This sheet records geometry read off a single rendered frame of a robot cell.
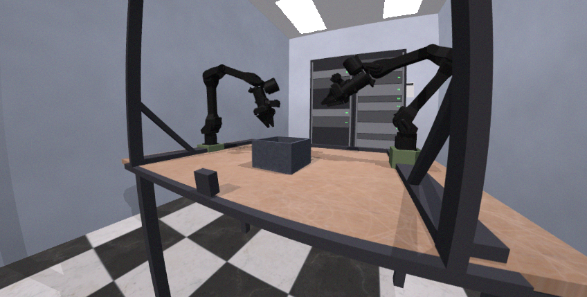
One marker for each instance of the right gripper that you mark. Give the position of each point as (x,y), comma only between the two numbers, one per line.
(348,88)

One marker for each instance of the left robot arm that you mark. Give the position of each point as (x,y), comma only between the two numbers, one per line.
(211,79)

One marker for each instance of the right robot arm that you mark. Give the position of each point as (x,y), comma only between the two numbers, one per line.
(405,139)

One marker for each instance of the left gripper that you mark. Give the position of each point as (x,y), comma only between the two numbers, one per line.
(265,115)

